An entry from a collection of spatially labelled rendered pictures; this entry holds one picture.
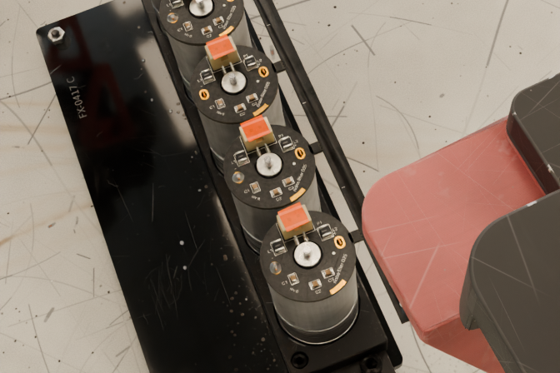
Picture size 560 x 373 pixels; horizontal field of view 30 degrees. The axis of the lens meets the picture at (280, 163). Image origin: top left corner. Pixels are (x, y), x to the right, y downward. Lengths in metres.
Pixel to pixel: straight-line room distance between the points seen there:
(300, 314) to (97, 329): 0.08
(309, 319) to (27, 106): 0.15
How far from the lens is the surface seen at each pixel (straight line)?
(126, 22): 0.38
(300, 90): 0.29
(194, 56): 0.31
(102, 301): 0.34
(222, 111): 0.29
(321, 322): 0.29
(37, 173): 0.37
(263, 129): 0.28
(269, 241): 0.27
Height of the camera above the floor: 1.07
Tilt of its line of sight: 64 degrees down
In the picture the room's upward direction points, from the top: 12 degrees counter-clockwise
